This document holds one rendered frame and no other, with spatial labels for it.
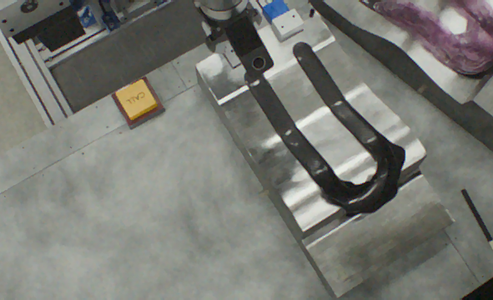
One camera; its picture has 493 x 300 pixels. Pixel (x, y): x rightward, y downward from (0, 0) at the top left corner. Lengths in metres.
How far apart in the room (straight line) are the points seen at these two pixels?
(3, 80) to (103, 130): 1.07
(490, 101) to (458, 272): 0.33
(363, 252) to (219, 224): 0.27
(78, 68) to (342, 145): 1.09
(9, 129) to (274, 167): 1.29
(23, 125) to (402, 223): 1.43
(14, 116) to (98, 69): 0.41
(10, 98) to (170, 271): 1.23
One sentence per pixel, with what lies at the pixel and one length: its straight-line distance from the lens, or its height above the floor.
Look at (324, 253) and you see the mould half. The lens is 1.03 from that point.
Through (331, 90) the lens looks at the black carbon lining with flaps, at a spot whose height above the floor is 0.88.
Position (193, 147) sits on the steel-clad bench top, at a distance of 1.12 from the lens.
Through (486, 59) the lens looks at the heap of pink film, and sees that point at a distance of 1.19.
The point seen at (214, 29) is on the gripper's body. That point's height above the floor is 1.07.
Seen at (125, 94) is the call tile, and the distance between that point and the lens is 1.13.
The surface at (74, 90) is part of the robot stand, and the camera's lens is 1.86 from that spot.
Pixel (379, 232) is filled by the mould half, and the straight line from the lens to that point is 1.06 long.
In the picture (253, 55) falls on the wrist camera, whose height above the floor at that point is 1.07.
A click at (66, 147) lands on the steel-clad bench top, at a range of 1.17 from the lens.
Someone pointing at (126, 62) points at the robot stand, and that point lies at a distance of 1.86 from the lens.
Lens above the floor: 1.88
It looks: 75 degrees down
